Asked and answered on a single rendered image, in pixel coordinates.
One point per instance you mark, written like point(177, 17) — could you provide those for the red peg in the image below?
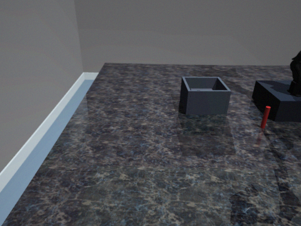
point(263, 123)

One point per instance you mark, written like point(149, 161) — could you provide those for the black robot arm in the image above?
point(295, 86)

